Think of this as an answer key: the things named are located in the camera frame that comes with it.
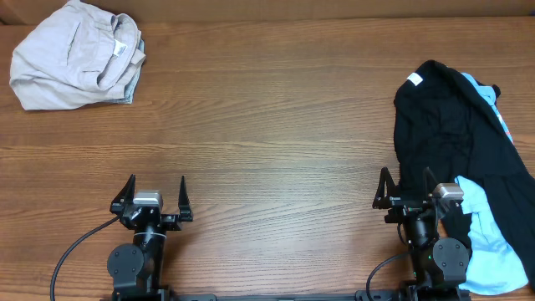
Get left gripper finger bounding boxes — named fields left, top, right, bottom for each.
left=178, top=176, right=191, bottom=217
left=112, top=174, right=135, bottom=204

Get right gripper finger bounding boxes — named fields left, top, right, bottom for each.
left=423, top=166, right=438, bottom=199
left=373, top=167, right=395, bottom=208

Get black t-shirt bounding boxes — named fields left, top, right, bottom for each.
left=394, top=60, right=534, bottom=283

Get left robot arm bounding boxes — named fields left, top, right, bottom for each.
left=107, top=175, right=193, bottom=301

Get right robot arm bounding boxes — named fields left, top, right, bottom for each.
left=365, top=167, right=471, bottom=301

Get grey folded garment underneath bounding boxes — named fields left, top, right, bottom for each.
left=105, top=39, right=146, bottom=105

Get light blue printed t-shirt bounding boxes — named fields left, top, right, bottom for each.
left=454, top=72, right=530, bottom=296

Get beige folded trousers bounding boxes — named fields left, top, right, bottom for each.
left=9, top=1, right=142, bottom=110

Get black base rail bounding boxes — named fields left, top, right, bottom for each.
left=101, top=289, right=471, bottom=301

